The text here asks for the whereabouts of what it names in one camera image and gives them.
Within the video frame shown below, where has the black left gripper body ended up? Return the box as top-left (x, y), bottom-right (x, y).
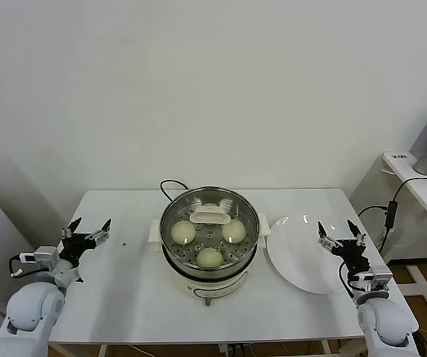
top-left (57, 232), bottom-right (96, 266)

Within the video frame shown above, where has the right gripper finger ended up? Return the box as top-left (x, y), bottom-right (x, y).
top-left (347, 218), bottom-right (367, 247)
top-left (316, 220), bottom-right (338, 251)

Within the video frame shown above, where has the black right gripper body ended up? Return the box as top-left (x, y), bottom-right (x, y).
top-left (327, 239), bottom-right (370, 275)

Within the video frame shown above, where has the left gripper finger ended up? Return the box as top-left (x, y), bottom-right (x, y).
top-left (61, 217), bottom-right (83, 240)
top-left (85, 218), bottom-right (112, 246)

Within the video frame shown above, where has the glass lid with white handle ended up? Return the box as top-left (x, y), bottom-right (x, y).
top-left (160, 187), bottom-right (261, 271)

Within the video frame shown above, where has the stainless steel steamer basket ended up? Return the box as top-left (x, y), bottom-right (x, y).
top-left (149, 187), bottom-right (272, 272)

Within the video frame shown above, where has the white round plate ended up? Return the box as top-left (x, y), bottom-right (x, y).
top-left (266, 214), bottom-right (359, 295)

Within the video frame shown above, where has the white side desk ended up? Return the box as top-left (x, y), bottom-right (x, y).
top-left (379, 150), bottom-right (427, 319)

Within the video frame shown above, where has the white electric cooker base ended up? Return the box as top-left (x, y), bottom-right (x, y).
top-left (150, 236), bottom-right (270, 308)

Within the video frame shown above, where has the white power strip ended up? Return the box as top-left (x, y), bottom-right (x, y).
top-left (219, 342), bottom-right (246, 357)

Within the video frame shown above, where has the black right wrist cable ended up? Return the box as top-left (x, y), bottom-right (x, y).
top-left (338, 260), bottom-right (358, 298)

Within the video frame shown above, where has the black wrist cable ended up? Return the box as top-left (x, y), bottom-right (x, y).
top-left (338, 260), bottom-right (358, 298)
top-left (8, 254), bottom-right (32, 279)

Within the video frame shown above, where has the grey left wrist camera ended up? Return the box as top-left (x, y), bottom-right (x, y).
top-left (19, 245), bottom-right (60, 271)

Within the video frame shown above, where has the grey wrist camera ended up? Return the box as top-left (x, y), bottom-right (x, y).
top-left (19, 245), bottom-right (60, 271)
top-left (349, 264), bottom-right (394, 293)

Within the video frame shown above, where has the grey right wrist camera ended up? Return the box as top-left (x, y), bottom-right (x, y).
top-left (349, 264), bottom-right (394, 293)

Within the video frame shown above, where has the black laptop charger cable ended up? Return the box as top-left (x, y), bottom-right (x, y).
top-left (357, 176), bottom-right (427, 263)

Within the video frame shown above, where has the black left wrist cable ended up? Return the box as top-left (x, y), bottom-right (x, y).
top-left (8, 254), bottom-right (32, 279)

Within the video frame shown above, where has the black cooker power cord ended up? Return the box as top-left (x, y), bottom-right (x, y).
top-left (160, 179), bottom-right (190, 204)

